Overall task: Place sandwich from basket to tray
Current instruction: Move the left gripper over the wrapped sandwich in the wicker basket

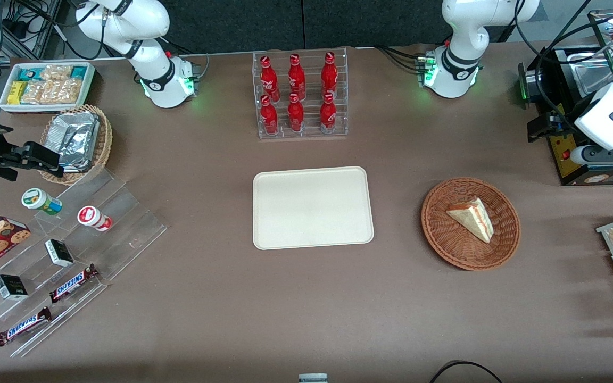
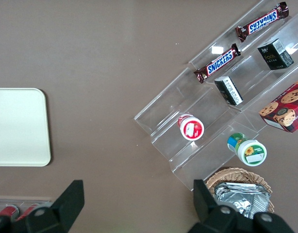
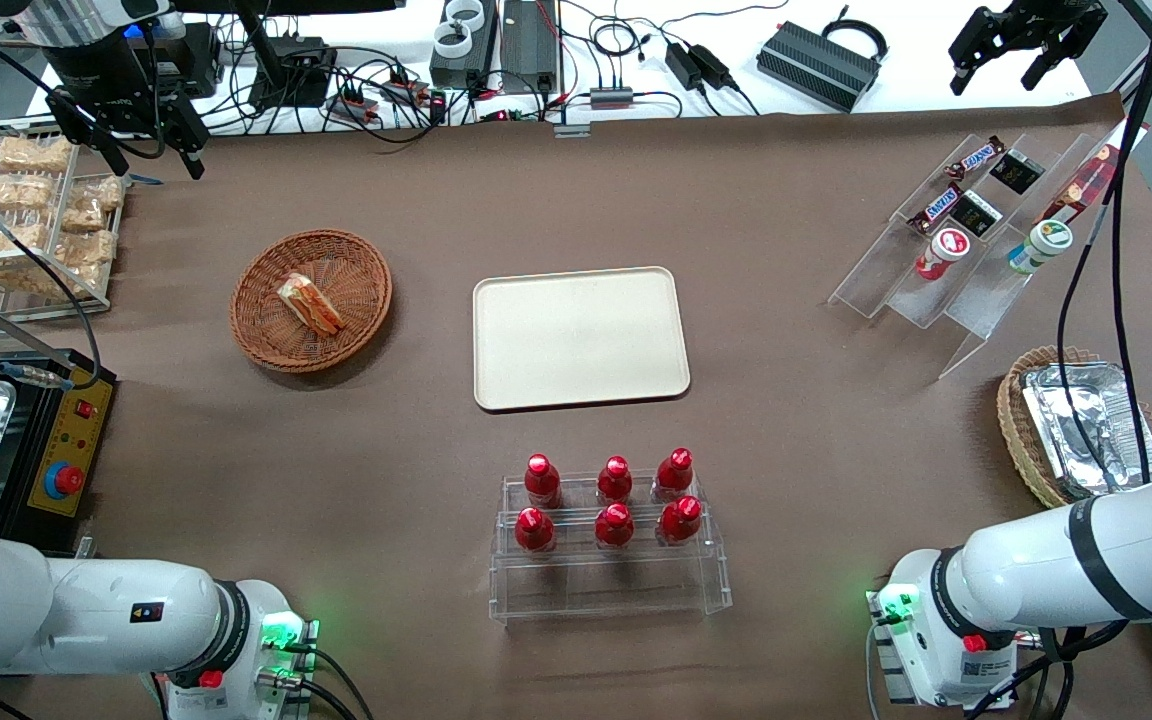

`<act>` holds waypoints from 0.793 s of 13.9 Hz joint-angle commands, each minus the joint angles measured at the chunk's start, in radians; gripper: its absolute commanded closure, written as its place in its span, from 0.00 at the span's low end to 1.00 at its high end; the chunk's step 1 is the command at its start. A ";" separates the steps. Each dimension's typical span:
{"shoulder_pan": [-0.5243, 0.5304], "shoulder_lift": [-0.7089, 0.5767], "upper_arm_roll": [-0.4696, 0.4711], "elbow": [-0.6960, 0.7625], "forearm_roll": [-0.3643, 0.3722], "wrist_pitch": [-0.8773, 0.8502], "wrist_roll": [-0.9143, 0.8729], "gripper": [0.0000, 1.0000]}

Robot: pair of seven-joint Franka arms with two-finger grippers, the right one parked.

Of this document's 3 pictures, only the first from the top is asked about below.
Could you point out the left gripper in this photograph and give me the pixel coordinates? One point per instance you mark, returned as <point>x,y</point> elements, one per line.
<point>560,127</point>

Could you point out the triangle sandwich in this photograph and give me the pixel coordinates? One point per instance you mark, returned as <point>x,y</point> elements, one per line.
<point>474,218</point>

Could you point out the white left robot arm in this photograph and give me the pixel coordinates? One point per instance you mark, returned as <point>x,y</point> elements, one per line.
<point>461,32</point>

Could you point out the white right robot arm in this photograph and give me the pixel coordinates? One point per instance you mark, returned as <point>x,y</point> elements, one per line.
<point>149,50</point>

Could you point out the light oval wicker basket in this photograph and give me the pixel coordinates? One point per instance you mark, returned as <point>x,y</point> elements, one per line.
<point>105,141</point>

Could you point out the brown round wicker basket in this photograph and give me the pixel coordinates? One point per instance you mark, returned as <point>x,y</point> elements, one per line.
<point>445,239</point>

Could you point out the cream plastic tray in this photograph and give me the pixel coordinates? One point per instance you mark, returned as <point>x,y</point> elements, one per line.
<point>312,207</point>

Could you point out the green lid white cup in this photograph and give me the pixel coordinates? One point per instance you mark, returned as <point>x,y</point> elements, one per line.
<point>38,200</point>

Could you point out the black countertop grill machine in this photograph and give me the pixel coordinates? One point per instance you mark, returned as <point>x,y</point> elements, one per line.
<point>578,170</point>

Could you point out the silver foil package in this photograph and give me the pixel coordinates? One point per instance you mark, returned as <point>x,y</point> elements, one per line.
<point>75,138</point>

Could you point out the yellow snack packet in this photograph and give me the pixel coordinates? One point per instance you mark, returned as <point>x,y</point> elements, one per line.
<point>16,93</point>

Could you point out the clear bag of crackers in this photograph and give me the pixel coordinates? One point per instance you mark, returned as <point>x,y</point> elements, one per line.
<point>54,91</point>
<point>56,73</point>

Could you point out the red lid white cup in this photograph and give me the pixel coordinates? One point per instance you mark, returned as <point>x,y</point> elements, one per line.
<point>91,217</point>

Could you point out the teal snack packet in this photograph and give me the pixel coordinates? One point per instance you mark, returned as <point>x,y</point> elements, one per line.
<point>79,73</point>
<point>31,73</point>

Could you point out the small black box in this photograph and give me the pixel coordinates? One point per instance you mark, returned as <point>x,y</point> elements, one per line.
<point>59,252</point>
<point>11,287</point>

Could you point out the white rectangular snack bin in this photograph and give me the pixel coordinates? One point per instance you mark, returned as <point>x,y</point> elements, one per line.
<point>89,80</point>

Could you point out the clear acrylic stepped shelf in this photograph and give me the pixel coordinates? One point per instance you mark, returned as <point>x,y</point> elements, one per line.
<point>125,223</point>

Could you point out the snickers chocolate bar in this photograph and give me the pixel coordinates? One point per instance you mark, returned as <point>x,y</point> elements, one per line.
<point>72,283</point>
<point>22,327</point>

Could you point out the red cola bottle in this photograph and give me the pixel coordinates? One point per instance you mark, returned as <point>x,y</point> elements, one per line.
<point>296,74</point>
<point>268,77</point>
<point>328,116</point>
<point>269,118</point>
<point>329,72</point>
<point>296,116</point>

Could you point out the clear acrylic bottle rack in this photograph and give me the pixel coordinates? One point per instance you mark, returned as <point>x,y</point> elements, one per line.
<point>309,114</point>

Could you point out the small grey device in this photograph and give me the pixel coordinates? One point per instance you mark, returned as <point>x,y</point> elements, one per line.
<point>313,378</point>

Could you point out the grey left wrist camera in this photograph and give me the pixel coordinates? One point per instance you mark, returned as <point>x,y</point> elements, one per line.
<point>599,155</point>

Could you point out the aluminium frame profile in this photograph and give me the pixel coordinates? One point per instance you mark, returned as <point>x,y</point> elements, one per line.
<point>46,24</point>

